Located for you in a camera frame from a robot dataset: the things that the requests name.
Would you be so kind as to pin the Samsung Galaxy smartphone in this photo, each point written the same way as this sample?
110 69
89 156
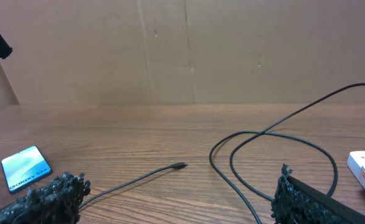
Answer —
25 168

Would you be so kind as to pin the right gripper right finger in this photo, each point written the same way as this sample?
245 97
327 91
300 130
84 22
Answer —
297 202

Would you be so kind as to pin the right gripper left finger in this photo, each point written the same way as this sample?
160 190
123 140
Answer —
55 203

